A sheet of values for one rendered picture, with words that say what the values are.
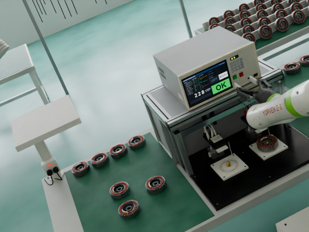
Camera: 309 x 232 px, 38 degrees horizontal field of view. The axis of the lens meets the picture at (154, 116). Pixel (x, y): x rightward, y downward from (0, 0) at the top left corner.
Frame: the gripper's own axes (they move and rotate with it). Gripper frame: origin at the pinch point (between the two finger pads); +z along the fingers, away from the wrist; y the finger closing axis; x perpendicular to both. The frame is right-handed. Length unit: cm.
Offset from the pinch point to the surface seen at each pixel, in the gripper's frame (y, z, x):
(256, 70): 12.2, 10.0, -1.8
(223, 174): -26.1, -7.0, -40.1
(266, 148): 0.8, -6.9, -38.0
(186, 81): -25.7, 9.8, 9.3
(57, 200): -112, 43, -44
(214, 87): -12.3, 9.8, -0.6
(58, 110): -90, 57, 2
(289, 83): 52, 48, -43
